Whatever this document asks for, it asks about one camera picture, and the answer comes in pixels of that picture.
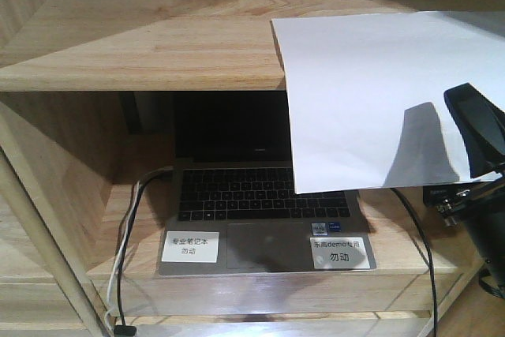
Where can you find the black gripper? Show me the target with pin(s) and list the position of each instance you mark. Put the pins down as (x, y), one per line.
(481, 125)

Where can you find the white paper sheet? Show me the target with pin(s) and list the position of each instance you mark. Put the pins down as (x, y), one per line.
(365, 95)

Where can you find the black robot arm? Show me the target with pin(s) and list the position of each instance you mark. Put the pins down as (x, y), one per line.
(487, 234)

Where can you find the white sticker right palmrest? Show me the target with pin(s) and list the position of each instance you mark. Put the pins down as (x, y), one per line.
(347, 253)

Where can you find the white sticker palmrest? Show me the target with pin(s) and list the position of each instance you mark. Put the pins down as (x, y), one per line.
(190, 247)
(347, 253)

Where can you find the grey laptop computer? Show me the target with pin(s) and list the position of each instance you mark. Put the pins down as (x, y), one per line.
(233, 174)

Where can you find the white sticker left palmrest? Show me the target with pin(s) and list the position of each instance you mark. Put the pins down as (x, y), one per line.
(190, 247)

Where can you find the wooden shelf unit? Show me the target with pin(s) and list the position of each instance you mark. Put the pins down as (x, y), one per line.
(68, 160)

